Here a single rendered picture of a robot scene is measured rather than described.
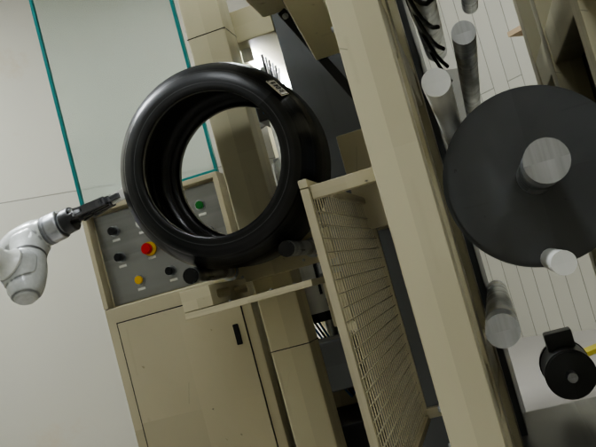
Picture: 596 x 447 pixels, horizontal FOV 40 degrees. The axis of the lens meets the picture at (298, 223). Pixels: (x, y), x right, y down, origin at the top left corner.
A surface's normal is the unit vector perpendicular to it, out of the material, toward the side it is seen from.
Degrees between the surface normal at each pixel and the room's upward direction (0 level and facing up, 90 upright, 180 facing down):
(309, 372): 90
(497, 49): 90
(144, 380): 90
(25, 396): 90
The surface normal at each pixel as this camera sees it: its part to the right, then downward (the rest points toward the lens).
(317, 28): 0.18, 0.91
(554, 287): -0.83, 0.18
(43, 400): 0.50, -0.20
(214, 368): -0.22, -0.02
